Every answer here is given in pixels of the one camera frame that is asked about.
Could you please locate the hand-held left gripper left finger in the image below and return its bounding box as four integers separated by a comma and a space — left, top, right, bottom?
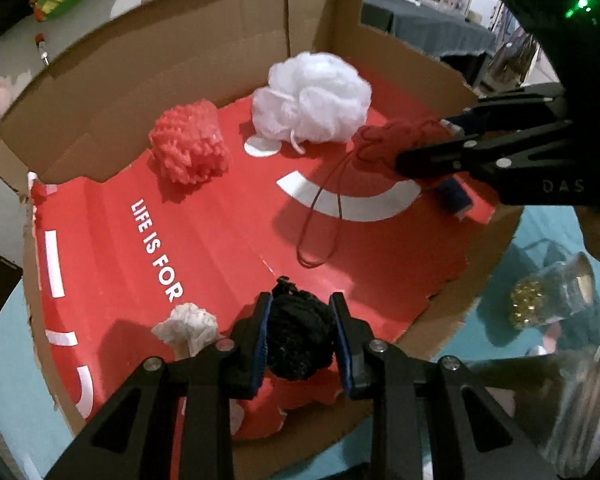
45, 291, 273, 480

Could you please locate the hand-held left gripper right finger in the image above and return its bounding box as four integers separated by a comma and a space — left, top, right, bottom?
329, 291, 561, 480

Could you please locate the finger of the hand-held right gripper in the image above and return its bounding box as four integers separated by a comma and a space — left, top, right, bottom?
440, 84, 568, 136
395, 121, 573, 191

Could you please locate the black scrunchie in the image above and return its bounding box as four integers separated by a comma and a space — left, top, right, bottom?
266, 276, 337, 381

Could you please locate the blue cloth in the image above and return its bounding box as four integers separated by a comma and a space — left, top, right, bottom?
432, 176, 473, 221

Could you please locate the cream crochet scrunchie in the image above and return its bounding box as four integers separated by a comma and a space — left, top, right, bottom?
151, 302, 246, 436

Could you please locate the red plush rabbit towel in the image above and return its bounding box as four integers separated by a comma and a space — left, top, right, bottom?
296, 119, 453, 268

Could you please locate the white mesh bath pouf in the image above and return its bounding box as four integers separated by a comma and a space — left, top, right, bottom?
251, 51, 372, 153

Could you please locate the coral mesh bath pouf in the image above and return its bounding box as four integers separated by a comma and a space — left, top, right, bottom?
148, 100, 229, 187

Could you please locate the cardboard box red lining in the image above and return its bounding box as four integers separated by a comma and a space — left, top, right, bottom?
0, 0, 526, 478

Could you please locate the table with dark cloth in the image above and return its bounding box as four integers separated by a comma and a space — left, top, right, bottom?
361, 0, 497, 86

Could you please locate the small jar of gold beads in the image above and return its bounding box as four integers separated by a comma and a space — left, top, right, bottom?
510, 252, 597, 331

